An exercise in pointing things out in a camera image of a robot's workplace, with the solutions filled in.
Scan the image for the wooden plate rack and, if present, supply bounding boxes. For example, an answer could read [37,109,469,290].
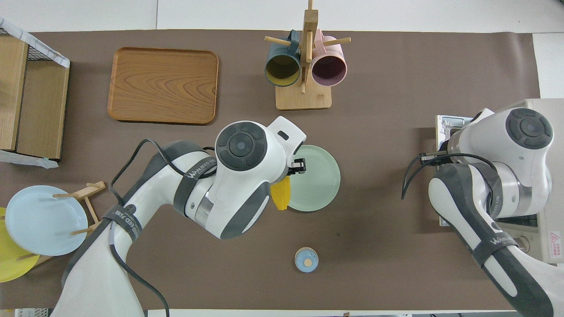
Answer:
[17,181,122,267]

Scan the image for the black wire mesh basket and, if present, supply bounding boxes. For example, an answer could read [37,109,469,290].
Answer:
[0,26,58,62]

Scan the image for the light blue plate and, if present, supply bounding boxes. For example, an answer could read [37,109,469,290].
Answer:
[5,185,89,257]

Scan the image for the yellow corn cob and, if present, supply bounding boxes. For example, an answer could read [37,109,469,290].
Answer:
[270,175,292,211]

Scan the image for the wooden mug tree stand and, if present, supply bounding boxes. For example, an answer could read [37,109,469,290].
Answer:
[264,0,352,111]

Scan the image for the white plastic sheet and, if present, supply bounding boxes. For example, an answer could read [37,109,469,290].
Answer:
[0,150,59,169]

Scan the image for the red warning sticker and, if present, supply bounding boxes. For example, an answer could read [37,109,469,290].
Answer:
[549,231,563,258]

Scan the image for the wooden shelf box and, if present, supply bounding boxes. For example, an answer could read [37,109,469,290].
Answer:
[0,34,70,160]

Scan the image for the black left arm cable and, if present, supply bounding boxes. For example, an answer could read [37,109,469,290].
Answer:
[109,138,217,317]

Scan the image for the white marbled sheet strip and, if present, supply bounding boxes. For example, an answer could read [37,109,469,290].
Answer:
[0,18,71,69]

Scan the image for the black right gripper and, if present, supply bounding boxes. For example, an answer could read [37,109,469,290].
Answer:
[419,151,450,168]

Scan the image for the brown table cover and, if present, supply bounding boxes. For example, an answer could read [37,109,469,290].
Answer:
[0,30,562,311]

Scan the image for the small blue lid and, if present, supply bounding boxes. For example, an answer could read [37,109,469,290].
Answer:
[294,247,319,273]

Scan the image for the beige toaster oven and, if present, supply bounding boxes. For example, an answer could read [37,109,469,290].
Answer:
[435,99,564,265]

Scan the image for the yellow plate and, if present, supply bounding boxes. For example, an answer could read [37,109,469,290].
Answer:
[0,207,40,283]

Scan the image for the dark blue mug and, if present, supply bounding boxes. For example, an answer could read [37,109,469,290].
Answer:
[264,30,302,88]

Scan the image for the wooden serving tray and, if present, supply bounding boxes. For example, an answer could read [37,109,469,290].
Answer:
[108,47,219,125]

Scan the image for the pink mug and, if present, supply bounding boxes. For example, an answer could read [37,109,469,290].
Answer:
[311,30,348,87]

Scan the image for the pale green plate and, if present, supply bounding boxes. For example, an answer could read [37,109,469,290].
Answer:
[284,145,341,212]

